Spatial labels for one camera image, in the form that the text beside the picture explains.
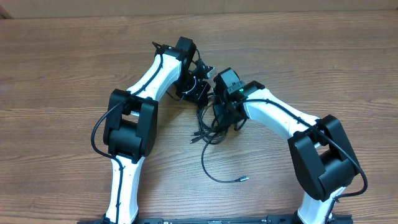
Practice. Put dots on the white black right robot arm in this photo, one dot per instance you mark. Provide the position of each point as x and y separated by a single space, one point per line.
323 158

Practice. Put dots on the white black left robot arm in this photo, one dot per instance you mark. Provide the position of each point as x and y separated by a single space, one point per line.
130 127

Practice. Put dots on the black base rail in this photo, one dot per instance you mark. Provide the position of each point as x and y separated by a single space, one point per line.
217 220

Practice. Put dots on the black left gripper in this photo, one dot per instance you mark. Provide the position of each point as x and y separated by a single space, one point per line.
195 92

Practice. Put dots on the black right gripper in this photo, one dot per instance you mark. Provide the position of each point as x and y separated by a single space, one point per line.
224 116

